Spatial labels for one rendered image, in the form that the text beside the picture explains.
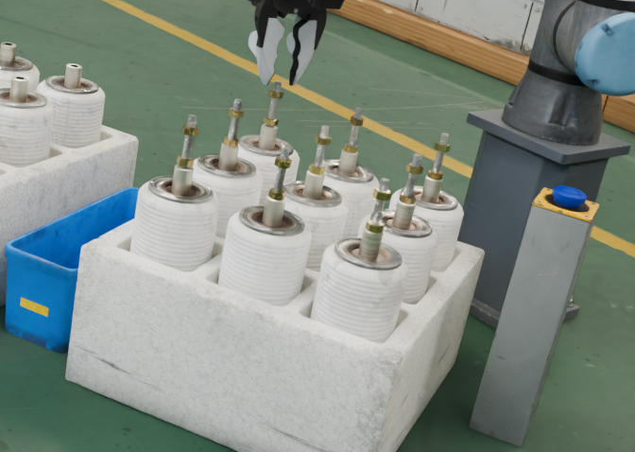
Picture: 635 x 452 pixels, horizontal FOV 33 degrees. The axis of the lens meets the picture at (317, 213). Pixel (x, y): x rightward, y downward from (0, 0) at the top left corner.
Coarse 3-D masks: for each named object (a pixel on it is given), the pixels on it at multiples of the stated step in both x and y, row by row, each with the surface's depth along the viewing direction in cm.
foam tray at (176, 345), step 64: (128, 256) 121; (128, 320) 122; (192, 320) 118; (256, 320) 115; (448, 320) 133; (128, 384) 124; (192, 384) 121; (256, 384) 118; (320, 384) 114; (384, 384) 111; (256, 448) 120; (320, 448) 117; (384, 448) 119
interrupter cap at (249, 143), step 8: (248, 136) 146; (256, 136) 147; (240, 144) 143; (248, 144) 143; (256, 144) 145; (280, 144) 146; (288, 144) 146; (256, 152) 141; (264, 152) 141; (272, 152) 142; (280, 152) 143
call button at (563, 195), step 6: (558, 186) 127; (564, 186) 127; (570, 186) 128; (552, 192) 126; (558, 192) 125; (564, 192) 125; (570, 192) 125; (576, 192) 126; (582, 192) 126; (558, 198) 125; (564, 198) 124; (570, 198) 124; (576, 198) 124; (582, 198) 125; (564, 204) 125; (570, 204) 125; (576, 204) 125
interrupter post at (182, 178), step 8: (176, 168) 122; (184, 168) 122; (192, 168) 122; (176, 176) 122; (184, 176) 122; (192, 176) 123; (176, 184) 122; (184, 184) 122; (176, 192) 123; (184, 192) 123
